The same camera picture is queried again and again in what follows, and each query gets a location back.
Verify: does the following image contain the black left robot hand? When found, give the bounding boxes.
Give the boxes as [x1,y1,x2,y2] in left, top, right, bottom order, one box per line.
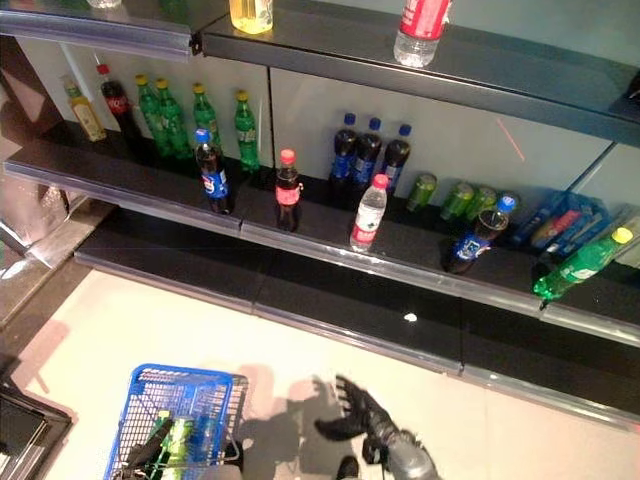
[110,417,176,480]

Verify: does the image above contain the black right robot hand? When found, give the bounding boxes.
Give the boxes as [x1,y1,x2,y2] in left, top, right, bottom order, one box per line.
[313,374,403,446]

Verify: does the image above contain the green Sprite soda bottle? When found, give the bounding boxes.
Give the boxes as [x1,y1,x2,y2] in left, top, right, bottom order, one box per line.
[233,88,262,175]
[154,77,195,162]
[134,73,167,157]
[531,227,635,302]
[192,82,225,151]
[148,408,177,474]

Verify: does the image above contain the blue plastic shopping basket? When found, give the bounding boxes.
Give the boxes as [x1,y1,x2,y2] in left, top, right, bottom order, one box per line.
[102,363,250,480]

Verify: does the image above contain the water bottle red label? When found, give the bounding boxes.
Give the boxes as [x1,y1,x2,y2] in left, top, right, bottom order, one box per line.
[348,173,390,254]
[393,0,455,70]

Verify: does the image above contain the dark brown display cabinet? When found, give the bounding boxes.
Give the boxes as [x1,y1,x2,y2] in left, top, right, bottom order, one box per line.
[0,357,75,480]

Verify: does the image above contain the black retail shelf unit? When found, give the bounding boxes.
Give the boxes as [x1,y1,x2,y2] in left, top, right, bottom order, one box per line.
[0,0,640,439]

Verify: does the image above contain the Pepsi cola bottle blue label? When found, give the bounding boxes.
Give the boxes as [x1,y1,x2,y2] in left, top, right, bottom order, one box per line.
[327,112,360,197]
[349,117,385,202]
[382,123,415,197]
[443,195,519,275]
[193,128,235,216]

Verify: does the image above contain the small Coca-Cola bottle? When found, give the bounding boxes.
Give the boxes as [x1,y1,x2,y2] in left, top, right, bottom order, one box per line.
[273,148,304,234]

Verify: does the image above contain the blue red snack box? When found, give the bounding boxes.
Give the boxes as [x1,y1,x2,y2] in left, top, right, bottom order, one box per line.
[529,209,586,250]

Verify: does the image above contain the large Coca-Cola bottle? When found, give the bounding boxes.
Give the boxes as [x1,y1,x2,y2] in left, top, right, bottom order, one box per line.
[96,63,147,162]

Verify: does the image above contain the yellow tea bottle green cap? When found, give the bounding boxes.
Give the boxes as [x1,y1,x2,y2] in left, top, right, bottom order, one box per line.
[59,74,110,145]

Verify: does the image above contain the brown polished stone plinth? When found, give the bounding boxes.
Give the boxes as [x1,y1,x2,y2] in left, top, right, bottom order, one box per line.
[0,34,119,326]

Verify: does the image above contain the yellow juice bottle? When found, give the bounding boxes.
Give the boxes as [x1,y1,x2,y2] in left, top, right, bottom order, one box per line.
[228,0,276,36]

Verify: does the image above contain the clear plastic shelf price rail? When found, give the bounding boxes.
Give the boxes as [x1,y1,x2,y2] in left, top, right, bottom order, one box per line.
[460,363,640,439]
[0,8,196,65]
[73,248,257,316]
[238,218,546,317]
[538,298,640,349]
[3,158,245,240]
[251,298,465,379]

